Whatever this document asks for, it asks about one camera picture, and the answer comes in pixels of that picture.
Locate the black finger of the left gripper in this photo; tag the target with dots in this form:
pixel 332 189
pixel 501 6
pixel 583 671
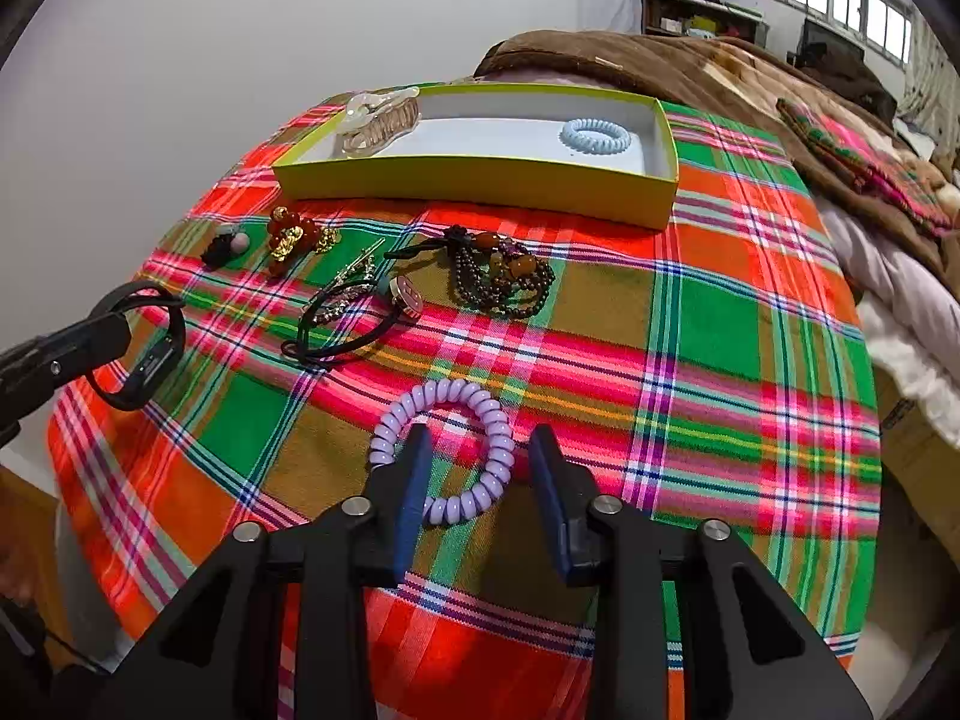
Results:
pixel 83 347

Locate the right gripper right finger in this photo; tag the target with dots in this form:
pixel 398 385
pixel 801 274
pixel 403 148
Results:
pixel 564 491

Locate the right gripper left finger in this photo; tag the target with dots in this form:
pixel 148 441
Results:
pixel 397 492

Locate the black fitness band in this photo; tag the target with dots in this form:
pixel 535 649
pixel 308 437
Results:
pixel 154 319

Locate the red gold bead ornament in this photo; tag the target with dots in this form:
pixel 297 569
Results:
pixel 292 235

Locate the colourful plaid tablecloth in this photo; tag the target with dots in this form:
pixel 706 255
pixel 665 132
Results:
pixel 715 368

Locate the silver rhinestone hair pin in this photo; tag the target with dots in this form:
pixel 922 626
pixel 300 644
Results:
pixel 362 267

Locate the green shallow cardboard box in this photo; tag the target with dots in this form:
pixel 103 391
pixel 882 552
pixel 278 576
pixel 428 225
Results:
pixel 572 149

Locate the translucent beige hair claw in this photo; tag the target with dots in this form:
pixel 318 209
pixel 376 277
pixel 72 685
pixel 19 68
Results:
pixel 372 121

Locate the brown fleece blanket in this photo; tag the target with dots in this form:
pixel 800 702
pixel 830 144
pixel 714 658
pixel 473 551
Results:
pixel 741 82

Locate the folded plaid cloth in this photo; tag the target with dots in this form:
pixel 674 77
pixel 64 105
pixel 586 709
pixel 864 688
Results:
pixel 901 180

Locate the dark wooden shelf unit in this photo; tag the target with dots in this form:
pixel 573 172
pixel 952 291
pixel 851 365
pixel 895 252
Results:
pixel 702 18

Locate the dark jacket on chair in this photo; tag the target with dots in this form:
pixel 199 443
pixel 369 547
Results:
pixel 839 65

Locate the floral curtain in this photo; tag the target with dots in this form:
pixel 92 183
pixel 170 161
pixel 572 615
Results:
pixel 931 97

